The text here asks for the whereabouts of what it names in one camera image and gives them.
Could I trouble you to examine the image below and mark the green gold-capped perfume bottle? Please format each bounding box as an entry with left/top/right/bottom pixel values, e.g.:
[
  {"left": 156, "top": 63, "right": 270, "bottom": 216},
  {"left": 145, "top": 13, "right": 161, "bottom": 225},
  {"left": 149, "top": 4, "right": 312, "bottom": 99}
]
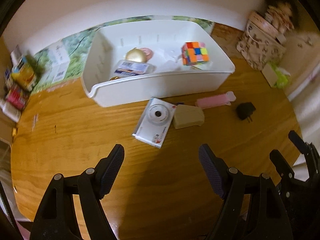
[{"left": 110, "top": 76, "right": 121, "bottom": 81}]

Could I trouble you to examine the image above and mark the round beige tin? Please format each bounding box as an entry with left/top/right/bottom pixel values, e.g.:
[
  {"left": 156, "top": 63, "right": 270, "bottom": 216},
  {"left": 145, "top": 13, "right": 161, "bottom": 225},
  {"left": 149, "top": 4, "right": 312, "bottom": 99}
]
[{"left": 125, "top": 48, "right": 147, "bottom": 63}]

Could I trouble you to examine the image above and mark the black plug adapter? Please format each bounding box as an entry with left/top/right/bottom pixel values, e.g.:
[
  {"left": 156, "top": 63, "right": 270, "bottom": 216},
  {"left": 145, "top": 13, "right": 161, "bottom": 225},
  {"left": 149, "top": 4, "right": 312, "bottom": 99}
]
[{"left": 236, "top": 102, "right": 256, "bottom": 123}]

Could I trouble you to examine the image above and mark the plush doll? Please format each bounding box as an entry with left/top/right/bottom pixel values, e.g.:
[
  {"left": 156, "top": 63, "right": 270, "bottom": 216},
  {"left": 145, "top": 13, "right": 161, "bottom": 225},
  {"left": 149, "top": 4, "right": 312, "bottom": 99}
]
[{"left": 264, "top": 0, "right": 298, "bottom": 34}]

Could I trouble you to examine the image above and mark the letter-print canvas bag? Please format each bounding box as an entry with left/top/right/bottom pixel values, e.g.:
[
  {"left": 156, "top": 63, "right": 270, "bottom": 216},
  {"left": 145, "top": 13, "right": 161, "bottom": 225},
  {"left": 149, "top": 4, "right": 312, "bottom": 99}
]
[{"left": 236, "top": 11, "right": 286, "bottom": 70}]

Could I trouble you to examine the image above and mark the white plastic storage bin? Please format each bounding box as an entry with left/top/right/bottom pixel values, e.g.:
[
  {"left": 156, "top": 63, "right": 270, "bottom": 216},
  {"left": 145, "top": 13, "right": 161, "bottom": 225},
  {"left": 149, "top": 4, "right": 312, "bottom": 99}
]
[{"left": 81, "top": 20, "right": 235, "bottom": 107}]

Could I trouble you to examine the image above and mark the clear barcode-labelled small box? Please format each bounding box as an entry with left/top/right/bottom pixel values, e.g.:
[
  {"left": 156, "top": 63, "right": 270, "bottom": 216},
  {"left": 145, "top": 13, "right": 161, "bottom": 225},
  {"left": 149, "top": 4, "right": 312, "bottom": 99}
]
[{"left": 114, "top": 60, "right": 156, "bottom": 77}]

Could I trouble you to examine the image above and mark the pink round compact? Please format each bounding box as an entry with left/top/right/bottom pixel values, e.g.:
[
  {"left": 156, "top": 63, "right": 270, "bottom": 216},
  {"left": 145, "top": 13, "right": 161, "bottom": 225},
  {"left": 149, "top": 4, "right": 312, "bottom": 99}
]
[{"left": 139, "top": 48, "right": 153, "bottom": 62}]

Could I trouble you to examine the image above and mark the pink comb with white cap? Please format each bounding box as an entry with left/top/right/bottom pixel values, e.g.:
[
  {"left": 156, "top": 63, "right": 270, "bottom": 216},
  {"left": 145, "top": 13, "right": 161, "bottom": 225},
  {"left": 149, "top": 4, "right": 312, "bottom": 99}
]
[{"left": 196, "top": 91, "right": 236, "bottom": 109}]

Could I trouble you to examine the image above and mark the colourful puzzle cube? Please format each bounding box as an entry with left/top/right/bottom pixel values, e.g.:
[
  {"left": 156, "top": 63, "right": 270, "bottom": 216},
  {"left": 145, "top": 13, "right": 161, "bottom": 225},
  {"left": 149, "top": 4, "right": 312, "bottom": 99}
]
[{"left": 181, "top": 42, "right": 209, "bottom": 66}]

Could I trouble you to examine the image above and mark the yellow juice carton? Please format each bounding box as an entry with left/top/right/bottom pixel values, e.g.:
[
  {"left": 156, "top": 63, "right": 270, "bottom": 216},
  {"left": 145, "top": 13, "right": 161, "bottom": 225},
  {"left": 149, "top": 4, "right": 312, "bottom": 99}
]
[{"left": 10, "top": 55, "right": 45, "bottom": 92}]

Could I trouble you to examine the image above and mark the white toy camera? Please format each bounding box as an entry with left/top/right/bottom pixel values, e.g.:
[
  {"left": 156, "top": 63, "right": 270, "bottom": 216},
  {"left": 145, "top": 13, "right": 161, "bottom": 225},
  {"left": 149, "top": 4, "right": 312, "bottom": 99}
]
[{"left": 132, "top": 98, "right": 176, "bottom": 148}]

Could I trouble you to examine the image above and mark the green wet-wipes pack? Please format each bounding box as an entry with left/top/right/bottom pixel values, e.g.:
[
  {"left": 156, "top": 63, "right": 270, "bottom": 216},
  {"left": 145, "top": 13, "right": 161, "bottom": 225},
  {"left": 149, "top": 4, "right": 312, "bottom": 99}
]
[{"left": 261, "top": 62, "right": 291, "bottom": 89}]

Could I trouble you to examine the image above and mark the green grape-print paper box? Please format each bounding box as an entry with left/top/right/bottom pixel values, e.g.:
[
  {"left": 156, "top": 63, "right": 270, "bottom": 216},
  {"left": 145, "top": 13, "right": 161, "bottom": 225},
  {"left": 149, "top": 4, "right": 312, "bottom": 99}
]
[{"left": 27, "top": 15, "right": 215, "bottom": 94}]

